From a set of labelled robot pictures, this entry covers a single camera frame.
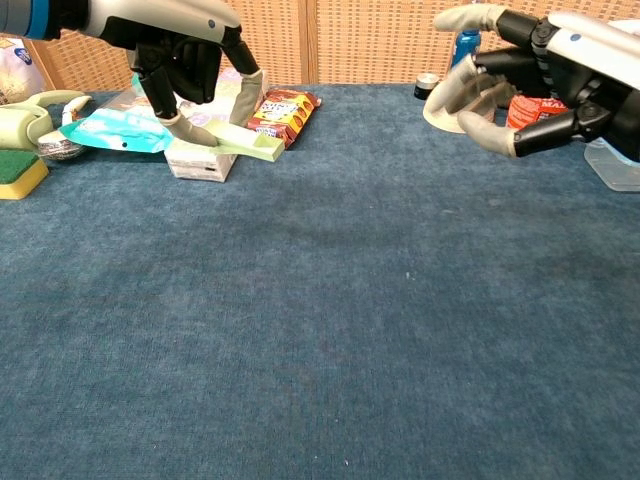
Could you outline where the green lint roller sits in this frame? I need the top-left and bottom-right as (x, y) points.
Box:
(0, 89), (91, 151)

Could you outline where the pale green strip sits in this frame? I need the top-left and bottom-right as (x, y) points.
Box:
(202, 118), (286, 164)

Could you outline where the brown chocolate cookie packet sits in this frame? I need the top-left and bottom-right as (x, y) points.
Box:
(247, 88), (321, 150)

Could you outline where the pastel tissue pack box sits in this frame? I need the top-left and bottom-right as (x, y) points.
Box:
(164, 67), (269, 184)

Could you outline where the white flour bag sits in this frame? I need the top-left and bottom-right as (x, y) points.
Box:
(0, 37), (46, 106)

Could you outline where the clear container blue lid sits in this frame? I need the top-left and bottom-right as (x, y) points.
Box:
(583, 139), (640, 193)

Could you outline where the wicker folding screen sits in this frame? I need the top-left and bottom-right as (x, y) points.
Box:
(0, 0), (640, 94)

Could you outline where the teal table cloth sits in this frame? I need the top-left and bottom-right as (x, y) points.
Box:
(0, 82), (640, 480)

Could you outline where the beige bowl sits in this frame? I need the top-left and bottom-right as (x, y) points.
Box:
(422, 77), (496, 135)

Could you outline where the small black jar silver lid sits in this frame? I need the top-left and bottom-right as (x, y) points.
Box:
(414, 72), (440, 100)

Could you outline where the steel wool scrubber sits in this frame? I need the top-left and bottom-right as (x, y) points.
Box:
(37, 130), (86, 161)

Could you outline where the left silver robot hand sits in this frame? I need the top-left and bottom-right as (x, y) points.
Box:
(59, 0), (265, 147)

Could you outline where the blue spray bottle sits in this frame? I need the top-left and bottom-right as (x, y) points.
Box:
(451, 28), (482, 69)

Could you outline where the teal snack bag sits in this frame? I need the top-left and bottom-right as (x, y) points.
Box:
(58, 74), (176, 154)

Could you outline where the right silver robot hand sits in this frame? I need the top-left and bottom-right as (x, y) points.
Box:
(432, 4), (640, 164)

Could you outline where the green yellow sponge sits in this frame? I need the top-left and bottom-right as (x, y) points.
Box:
(0, 151), (50, 201)

